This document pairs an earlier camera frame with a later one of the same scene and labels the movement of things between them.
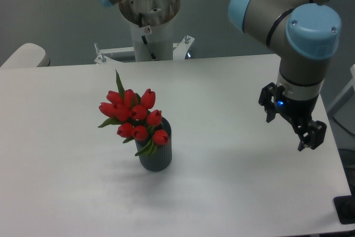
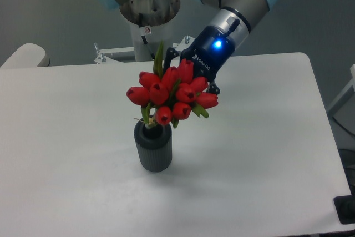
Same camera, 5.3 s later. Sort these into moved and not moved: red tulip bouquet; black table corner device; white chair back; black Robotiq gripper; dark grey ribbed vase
Moved: black Robotiq gripper; red tulip bouquet
Not moved: black table corner device; white chair back; dark grey ribbed vase
